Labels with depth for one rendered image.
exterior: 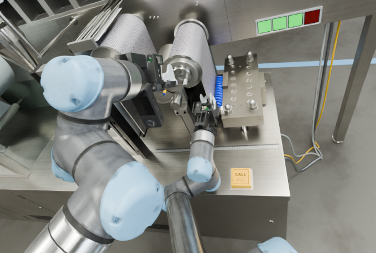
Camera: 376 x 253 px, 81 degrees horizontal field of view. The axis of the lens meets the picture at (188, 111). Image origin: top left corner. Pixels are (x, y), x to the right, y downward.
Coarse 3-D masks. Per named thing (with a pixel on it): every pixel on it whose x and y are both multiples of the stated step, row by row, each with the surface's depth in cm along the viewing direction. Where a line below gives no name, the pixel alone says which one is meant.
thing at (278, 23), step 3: (276, 18) 91; (279, 18) 91; (282, 18) 91; (285, 18) 91; (273, 21) 92; (276, 21) 92; (279, 21) 92; (282, 21) 92; (285, 21) 92; (273, 24) 93; (276, 24) 93; (279, 24) 93; (282, 24) 93; (285, 24) 92; (276, 27) 94; (279, 27) 94; (282, 27) 94; (285, 27) 93
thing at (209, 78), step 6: (210, 54) 99; (210, 60) 98; (204, 66) 85; (210, 66) 97; (204, 72) 84; (210, 72) 96; (204, 78) 83; (210, 78) 94; (216, 78) 107; (204, 84) 83; (210, 84) 93; (210, 90) 92
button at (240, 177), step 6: (234, 168) 84; (240, 168) 83; (246, 168) 83; (234, 174) 83; (240, 174) 82; (246, 174) 81; (234, 180) 81; (240, 180) 80; (246, 180) 80; (234, 186) 80; (240, 186) 80; (246, 186) 79
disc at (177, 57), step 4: (172, 56) 74; (176, 56) 74; (180, 56) 73; (184, 56) 73; (168, 60) 76; (172, 60) 75; (188, 60) 74; (192, 60) 74; (164, 64) 77; (196, 64) 75; (164, 68) 78; (196, 68) 76; (200, 68) 76; (164, 72) 80; (200, 72) 77; (200, 76) 79; (200, 80) 80; (196, 84) 82
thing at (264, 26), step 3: (264, 21) 93; (267, 21) 93; (270, 21) 92; (258, 24) 94; (261, 24) 94; (264, 24) 94; (267, 24) 93; (270, 24) 93; (258, 27) 95; (261, 27) 95; (264, 27) 95; (267, 27) 95; (270, 27) 94; (258, 30) 96; (261, 30) 96; (264, 30) 96; (267, 30) 95; (270, 30) 95
